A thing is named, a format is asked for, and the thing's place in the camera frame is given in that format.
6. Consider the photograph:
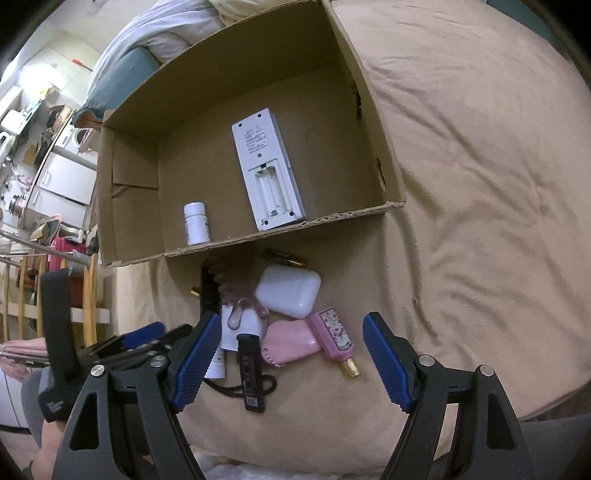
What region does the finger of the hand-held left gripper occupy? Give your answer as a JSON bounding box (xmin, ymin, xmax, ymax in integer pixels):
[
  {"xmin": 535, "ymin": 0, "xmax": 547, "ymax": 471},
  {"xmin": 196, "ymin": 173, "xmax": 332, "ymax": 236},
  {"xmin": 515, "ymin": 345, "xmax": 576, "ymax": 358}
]
[
  {"xmin": 111, "ymin": 324, "xmax": 194, "ymax": 370},
  {"xmin": 76, "ymin": 322, "xmax": 166, "ymax": 365}
]

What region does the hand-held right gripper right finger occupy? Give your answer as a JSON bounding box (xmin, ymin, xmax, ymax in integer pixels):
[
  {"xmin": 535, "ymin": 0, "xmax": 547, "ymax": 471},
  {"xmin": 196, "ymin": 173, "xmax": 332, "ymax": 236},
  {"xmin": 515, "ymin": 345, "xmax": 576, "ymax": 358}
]
[{"xmin": 362, "ymin": 311, "xmax": 539, "ymax": 480}]

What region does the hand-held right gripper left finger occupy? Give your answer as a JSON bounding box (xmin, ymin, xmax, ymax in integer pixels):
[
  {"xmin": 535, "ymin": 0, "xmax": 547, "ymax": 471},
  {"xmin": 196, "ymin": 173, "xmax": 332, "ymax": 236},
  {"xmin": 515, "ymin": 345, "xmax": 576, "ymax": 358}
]
[{"xmin": 51, "ymin": 311, "xmax": 223, "ymax": 480}]

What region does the small white red-label bottle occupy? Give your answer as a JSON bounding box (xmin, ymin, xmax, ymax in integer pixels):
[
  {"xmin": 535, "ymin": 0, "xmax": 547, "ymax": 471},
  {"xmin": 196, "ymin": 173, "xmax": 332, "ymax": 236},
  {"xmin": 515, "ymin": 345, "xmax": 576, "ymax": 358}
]
[{"xmin": 205, "ymin": 305, "xmax": 266, "ymax": 381}]

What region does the pink floral perfume bottle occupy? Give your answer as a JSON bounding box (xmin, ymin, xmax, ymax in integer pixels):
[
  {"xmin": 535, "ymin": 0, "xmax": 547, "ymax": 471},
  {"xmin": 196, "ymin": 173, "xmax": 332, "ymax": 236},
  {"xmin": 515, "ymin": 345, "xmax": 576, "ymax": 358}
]
[{"xmin": 307, "ymin": 307, "xmax": 361, "ymax": 379}]

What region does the pink cloud keychain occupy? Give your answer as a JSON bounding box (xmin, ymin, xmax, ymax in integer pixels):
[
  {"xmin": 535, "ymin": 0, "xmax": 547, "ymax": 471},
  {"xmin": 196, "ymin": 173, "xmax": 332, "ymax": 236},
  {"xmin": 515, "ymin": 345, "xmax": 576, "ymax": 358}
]
[{"xmin": 261, "ymin": 319, "xmax": 320, "ymax": 368}]

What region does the white plastic case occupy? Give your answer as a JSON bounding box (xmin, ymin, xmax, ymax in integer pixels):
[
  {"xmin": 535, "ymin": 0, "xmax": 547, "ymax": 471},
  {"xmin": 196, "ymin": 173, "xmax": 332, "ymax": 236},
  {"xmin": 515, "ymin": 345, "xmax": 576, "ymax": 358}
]
[{"xmin": 255, "ymin": 264, "xmax": 321, "ymax": 319}]

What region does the black and gold battery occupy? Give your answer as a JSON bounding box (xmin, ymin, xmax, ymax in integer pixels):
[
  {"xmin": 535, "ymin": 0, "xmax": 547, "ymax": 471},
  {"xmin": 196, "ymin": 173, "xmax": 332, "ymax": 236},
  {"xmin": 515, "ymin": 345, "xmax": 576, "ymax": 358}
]
[{"xmin": 263, "ymin": 249, "xmax": 306, "ymax": 268}]

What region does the brown cardboard box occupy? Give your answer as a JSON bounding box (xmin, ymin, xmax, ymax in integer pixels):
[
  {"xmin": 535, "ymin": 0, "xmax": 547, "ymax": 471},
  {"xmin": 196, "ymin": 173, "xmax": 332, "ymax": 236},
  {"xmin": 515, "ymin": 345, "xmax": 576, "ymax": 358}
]
[{"xmin": 95, "ymin": 0, "xmax": 407, "ymax": 268}]

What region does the person's left forearm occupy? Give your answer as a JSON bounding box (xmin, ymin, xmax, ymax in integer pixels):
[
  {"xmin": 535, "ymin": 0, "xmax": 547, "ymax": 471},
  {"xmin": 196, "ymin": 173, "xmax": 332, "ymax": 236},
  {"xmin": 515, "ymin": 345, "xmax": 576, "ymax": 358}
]
[{"xmin": 34, "ymin": 415, "xmax": 70, "ymax": 476}]

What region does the wooden rack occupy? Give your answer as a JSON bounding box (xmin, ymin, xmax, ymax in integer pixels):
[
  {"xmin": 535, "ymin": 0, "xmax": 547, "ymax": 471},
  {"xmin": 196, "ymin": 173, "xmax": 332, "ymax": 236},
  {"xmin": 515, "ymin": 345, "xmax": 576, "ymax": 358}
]
[{"xmin": 0, "ymin": 249, "xmax": 112, "ymax": 342}]

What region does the black slim object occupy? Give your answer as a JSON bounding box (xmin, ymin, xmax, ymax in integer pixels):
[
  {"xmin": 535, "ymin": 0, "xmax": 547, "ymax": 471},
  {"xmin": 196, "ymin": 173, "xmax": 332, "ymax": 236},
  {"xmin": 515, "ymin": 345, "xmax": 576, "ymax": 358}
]
[{"xmin": 199, "ymin": 256, "xmax": 222, "ymax": 324}]

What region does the red bag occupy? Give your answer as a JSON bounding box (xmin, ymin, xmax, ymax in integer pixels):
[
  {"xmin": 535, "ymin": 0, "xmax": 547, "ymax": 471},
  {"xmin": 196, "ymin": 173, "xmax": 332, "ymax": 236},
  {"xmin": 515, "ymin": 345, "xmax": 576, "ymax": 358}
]
[{"xmin": 48, "ymin": 237, "xmax": 88, "ymax": 271}]

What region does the large white pill bottle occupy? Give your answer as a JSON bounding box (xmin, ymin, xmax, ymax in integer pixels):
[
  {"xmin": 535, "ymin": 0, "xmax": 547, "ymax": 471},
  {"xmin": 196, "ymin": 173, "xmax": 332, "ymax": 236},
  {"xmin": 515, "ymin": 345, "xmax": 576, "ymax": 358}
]
[{"xmin": 184, "ymin": 202, "xmax": 212, "ymax": 246}]

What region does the white cabinet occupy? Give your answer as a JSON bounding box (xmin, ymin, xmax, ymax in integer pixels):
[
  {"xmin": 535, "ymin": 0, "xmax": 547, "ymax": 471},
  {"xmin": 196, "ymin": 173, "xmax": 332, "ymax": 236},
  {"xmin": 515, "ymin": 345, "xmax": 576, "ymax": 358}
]
[{"xmin": 28, "ymin": 152, "xmax": 98, "ymax": 232}]

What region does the person's grey clothing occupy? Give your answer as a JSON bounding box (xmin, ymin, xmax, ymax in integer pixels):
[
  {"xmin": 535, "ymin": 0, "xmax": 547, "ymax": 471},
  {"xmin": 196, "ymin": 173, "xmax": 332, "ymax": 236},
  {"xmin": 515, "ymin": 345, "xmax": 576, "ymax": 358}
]
[{"xmin": 522, "ymin": 406, "xmax": 591, "ymax": 480}]

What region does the white washing machine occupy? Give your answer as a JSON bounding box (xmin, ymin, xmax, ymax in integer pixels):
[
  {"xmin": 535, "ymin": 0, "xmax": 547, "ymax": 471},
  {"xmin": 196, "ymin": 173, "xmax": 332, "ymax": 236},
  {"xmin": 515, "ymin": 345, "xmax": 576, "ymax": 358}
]
[{"xmin": 65, "ymin": 122, "xmax": 100, "ymax": 158}]

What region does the beige blanket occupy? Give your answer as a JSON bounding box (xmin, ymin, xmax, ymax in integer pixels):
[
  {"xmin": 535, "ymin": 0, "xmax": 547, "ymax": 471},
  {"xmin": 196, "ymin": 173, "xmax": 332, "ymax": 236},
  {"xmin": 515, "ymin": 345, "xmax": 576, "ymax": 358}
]
[{"xmin": 113, "ymin": 0, "xmax": 591, "ymax": 476}]

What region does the white remote control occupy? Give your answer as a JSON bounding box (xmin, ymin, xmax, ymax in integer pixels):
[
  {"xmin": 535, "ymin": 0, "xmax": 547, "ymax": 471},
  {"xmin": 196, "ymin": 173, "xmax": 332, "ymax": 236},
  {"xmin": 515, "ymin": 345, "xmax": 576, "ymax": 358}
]
[{"xmin": 232, "ymin": 108, "xmax": 307, "ymax": 232}]

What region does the blue-grey pillow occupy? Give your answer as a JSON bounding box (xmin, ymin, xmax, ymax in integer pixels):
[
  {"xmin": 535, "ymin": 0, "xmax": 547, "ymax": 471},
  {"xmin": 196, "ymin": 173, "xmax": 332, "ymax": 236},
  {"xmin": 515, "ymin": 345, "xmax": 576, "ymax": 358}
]
[{"xmin": 76, "ymin": 46, "xmax": 160, "ymax": 130}]

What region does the white duvet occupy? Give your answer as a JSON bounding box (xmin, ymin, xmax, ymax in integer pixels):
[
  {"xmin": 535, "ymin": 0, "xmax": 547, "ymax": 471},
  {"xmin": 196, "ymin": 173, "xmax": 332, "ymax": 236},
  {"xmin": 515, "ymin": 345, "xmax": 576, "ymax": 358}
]
[{"xmin": 90, "ymin": 0, "xmax": 222, "ymax": 93}]

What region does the black cord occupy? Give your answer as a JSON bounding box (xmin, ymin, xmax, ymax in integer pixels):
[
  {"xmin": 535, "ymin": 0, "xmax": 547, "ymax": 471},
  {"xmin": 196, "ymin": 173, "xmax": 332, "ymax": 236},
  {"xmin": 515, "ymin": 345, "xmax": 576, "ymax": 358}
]
[{"xmin": 203, "ymin": 374, "xmax": 280, "ymax": 400}]

